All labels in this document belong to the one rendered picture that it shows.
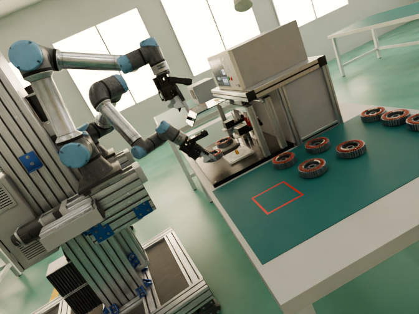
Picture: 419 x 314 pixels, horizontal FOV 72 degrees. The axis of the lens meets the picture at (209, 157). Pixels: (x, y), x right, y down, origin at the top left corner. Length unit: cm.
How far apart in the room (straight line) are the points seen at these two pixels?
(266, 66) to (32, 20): 549
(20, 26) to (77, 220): 548
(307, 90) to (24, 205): 152
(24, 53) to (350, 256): 129
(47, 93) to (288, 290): 112
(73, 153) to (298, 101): 107
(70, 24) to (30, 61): 511
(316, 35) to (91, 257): 668
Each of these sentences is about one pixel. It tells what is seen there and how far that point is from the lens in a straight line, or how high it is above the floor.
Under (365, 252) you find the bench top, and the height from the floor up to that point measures 75.
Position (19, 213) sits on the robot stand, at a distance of 173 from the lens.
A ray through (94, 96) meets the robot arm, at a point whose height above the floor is 139.
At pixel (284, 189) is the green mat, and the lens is 121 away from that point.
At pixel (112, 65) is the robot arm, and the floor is 147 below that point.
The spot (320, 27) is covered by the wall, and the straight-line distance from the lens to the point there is 755.
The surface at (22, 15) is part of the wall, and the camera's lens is 663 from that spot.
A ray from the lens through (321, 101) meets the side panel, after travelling 159.
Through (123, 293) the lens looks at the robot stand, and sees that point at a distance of 202.
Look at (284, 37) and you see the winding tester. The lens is 160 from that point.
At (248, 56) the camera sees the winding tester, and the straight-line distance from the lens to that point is 151.
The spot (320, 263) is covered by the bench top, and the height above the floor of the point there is 75.
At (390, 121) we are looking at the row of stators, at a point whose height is 78.
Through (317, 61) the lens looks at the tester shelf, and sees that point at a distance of 155.
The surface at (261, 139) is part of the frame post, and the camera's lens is 147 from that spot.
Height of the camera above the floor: 136
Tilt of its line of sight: 19 degrees down
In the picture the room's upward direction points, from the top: 25 degrees counter-clockwise
